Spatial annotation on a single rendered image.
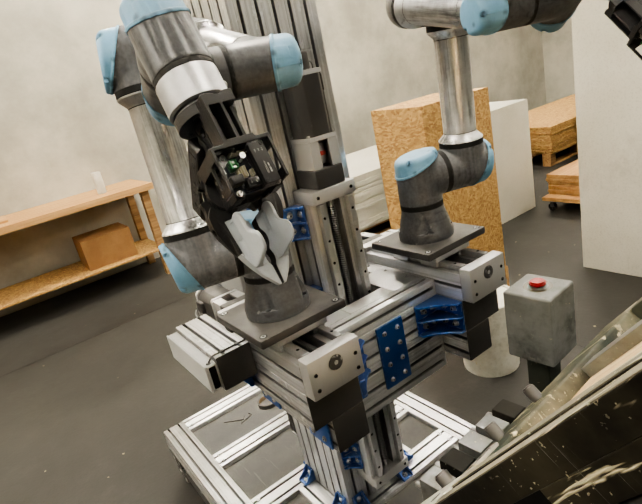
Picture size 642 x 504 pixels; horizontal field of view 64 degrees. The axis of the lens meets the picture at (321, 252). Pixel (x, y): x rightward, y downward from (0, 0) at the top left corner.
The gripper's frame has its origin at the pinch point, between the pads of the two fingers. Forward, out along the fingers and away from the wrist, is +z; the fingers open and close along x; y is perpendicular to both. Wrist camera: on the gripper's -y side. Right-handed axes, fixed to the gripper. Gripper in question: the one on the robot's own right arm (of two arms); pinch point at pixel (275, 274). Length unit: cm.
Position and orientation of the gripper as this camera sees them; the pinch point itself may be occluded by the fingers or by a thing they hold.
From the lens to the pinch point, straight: 59.0
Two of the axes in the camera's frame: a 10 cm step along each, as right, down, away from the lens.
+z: 4.5, 8.9, -0.9
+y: 4.1, -2.9, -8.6
